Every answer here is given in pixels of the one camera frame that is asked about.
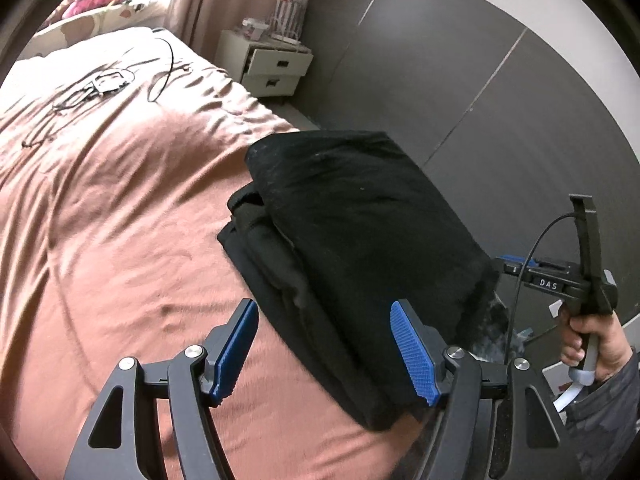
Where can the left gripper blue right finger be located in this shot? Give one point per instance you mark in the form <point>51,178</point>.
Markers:
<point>423,351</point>

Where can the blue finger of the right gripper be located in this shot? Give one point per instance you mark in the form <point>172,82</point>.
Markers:
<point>516,261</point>

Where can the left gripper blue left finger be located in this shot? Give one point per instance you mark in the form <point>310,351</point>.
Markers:
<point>227,347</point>

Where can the person's right forearm sleeve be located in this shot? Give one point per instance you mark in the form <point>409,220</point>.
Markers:
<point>602,425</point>

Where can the folded black clothes stack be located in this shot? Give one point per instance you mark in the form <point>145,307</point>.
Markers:
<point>331,230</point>

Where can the brown bed cover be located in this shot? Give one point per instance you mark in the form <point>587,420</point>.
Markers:
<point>118,157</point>

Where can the white bedside cabinet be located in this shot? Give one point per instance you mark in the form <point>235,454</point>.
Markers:
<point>266,67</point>

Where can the white cup on cabinet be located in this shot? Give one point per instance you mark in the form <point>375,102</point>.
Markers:
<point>254,29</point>

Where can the white rack on cabinet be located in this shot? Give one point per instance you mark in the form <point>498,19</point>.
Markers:
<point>287,20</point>

